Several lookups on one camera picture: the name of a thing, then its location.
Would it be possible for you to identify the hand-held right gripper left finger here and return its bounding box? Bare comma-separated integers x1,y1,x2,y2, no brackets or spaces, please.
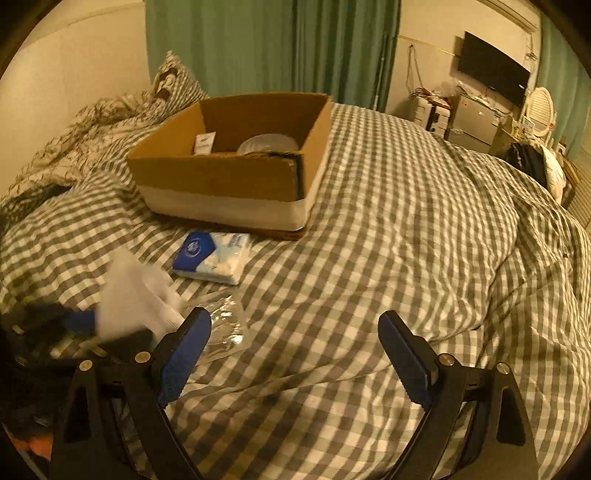
51,307,212,480

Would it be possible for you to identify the black wall television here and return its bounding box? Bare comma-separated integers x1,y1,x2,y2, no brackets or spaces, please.
457,31,532,107

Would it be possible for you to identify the silver fridge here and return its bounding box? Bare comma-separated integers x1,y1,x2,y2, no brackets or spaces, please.
445,92,504,153

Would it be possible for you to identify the clear plastic packet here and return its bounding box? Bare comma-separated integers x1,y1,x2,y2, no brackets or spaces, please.
182,291,252,361

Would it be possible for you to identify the white round fan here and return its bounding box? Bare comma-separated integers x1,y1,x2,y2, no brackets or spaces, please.
526,87,555,139

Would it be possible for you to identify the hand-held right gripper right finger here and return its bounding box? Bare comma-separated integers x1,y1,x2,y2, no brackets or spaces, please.
378,311,541,480

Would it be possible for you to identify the blue and white tissue pack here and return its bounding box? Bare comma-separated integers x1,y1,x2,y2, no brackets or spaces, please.
172,231,251,285

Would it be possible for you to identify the white tissue sheet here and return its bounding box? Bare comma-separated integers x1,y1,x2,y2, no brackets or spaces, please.
96,249,186,340

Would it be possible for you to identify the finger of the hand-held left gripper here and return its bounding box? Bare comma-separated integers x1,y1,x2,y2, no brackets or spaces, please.
0,302,100,337
69,324,157,365

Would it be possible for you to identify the green curtain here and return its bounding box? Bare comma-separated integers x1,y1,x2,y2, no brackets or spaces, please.
144,0,402,110
536,18,591,160

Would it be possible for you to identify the white cushion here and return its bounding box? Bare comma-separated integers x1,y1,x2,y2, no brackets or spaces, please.
541,147,568,204

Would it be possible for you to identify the leaf patterned blanket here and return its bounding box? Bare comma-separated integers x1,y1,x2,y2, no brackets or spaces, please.
0,90,162,208

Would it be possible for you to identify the white label card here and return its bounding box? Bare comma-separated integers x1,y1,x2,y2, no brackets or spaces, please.
192,132,218,156

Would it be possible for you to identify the white suitcase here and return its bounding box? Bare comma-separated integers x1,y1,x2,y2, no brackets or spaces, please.
411,95,451,137

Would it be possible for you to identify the black bag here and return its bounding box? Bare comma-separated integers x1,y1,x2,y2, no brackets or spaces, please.
503,142,550,188

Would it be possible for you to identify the clear round lid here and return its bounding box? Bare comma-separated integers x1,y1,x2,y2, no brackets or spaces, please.
237,132,300,154

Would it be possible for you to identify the checkered pillow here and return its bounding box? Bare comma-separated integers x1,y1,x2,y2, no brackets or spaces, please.
151,51,211,112

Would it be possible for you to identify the cardboard box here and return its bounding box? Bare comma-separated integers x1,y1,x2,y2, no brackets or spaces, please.
127,92,334,241

